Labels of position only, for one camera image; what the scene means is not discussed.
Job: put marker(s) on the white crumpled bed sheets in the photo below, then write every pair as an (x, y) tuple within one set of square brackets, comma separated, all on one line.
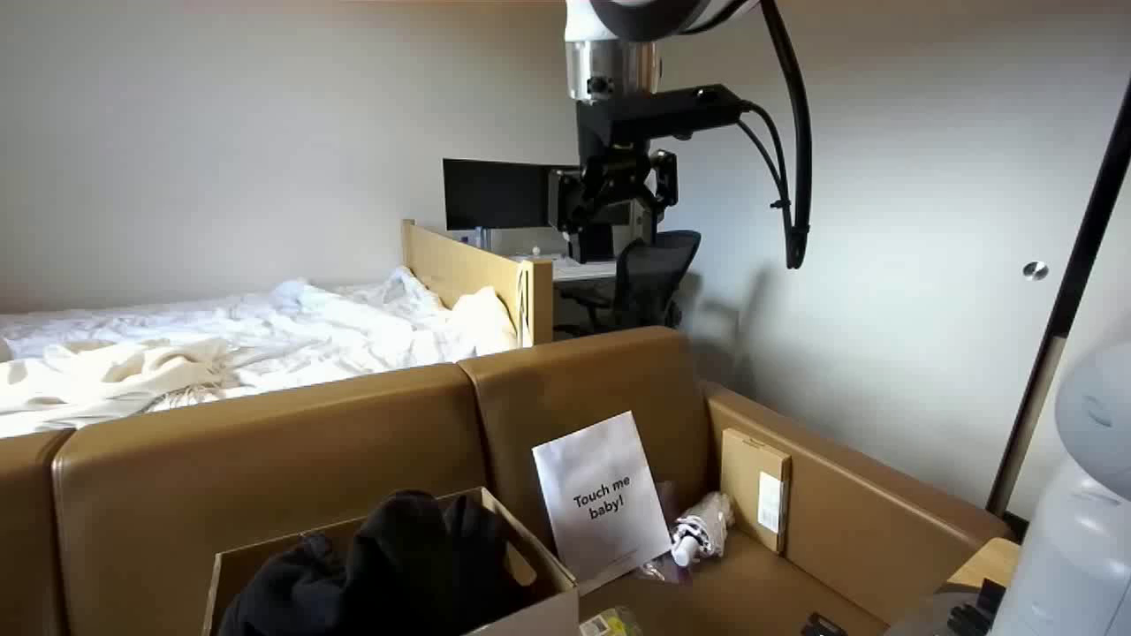
[(234, 341)]

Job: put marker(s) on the black office chair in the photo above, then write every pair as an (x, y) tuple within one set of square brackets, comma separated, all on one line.
[(647, 276)]

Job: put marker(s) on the large open cardboard box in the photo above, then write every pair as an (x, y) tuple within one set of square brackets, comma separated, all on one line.
[(294, 473)]

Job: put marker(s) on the beige cardboard flap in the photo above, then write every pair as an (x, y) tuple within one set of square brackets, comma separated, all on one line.
[(986, 562)]

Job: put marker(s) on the black computer monitor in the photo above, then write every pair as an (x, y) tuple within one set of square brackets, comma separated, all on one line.
[(495, 197)]

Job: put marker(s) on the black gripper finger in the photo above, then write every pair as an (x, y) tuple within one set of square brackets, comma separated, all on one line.
[(581, 212), (658, 179)]

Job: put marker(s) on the dark fleece garment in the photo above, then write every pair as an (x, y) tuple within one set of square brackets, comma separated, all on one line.
[(400, 570)]

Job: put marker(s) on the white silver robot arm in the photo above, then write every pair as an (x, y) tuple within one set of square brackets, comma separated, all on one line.
[(601, 49)]

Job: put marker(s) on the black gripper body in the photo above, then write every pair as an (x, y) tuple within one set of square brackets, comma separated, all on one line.
[(611, 137)]

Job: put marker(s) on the black slanted pole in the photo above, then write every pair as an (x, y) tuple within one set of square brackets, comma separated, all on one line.
[(1065, 296)]

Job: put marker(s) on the white plastic bottle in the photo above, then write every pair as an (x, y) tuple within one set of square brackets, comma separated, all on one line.
[(700, 529)]

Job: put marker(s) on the white desk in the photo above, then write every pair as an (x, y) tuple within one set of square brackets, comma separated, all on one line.
[(585, 269)]

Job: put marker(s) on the small labelled cardboard package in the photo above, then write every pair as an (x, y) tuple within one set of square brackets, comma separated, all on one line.
[(753, 486)]

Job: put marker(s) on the white rounded appliance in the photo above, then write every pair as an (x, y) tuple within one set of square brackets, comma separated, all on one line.
[(1079, 519)]

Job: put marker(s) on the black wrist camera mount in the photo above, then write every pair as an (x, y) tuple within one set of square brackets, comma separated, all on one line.
[(683, 108)]

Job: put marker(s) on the white paper sign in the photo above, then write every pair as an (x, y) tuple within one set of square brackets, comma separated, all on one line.
[(598, 495)]

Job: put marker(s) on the wooden bed frame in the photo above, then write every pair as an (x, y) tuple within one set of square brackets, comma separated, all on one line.
[(472, 269)]

